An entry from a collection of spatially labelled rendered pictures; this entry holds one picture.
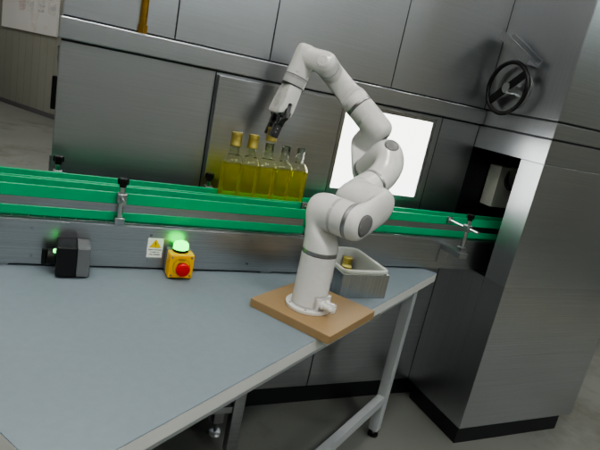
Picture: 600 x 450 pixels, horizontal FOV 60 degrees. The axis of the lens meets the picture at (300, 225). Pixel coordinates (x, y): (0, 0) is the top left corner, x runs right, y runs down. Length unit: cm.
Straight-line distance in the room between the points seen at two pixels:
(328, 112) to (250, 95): 30
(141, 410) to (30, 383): 20
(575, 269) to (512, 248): 38
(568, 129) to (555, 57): 26
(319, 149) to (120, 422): 126
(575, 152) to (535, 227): 31
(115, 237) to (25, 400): 62
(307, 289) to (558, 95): 122
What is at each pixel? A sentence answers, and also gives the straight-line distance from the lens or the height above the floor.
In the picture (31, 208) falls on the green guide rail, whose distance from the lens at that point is 151.
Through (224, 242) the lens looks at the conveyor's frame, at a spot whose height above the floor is 85.
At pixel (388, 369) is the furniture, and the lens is 221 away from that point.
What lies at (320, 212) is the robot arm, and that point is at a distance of 130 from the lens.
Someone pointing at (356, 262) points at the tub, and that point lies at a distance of 180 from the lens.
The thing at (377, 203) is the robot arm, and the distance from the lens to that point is 131.
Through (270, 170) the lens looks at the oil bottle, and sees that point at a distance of 170.
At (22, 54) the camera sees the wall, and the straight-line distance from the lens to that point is 1075.
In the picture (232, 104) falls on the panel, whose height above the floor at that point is 124.
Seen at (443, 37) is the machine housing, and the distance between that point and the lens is 219.
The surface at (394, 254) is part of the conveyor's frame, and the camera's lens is 200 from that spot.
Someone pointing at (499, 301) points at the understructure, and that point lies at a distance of 221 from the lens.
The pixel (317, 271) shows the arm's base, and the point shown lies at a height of 89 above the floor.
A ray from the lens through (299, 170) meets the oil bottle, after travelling 174.
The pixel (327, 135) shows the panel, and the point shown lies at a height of 119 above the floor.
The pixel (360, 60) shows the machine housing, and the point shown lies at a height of 147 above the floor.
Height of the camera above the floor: 133
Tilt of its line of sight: 15 degrees down
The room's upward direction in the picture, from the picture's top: 12 degrees clockwise
